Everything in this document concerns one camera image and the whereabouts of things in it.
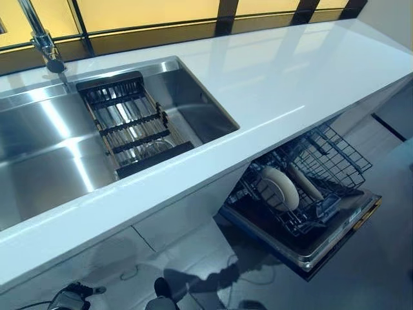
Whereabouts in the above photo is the stainless steel kitchen sink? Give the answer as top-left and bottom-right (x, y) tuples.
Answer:
(0, 55), (241, 232)

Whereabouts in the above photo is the dishwasher door with control strip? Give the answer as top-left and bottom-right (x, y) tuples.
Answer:
(219, 188), (383, 276)

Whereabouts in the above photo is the grey robot left leg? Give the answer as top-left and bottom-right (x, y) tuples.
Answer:
(146, 298), (182, 310)

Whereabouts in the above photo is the black sink drying rack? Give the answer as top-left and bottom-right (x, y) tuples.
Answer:
(75, 71), (196, 180)

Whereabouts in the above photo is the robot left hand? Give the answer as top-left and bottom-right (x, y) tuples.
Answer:
(52, 282), (95, 310)

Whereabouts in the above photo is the chrome pull-down kitchen faucet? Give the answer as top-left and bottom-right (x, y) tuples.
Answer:
(0, 0), (67, 74)

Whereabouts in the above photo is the white glossy cabinet door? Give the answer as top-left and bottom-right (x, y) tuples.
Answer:
(130, 167), (251, 247)
(0, 222), (153, 293)

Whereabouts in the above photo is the beige ceramic plate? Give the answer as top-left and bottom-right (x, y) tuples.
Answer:
(287, 161), (324, 202)
(257, 167), (299, 212)

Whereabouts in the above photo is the black robot left foot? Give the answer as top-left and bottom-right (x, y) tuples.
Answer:
(154, 276), (178, 310)

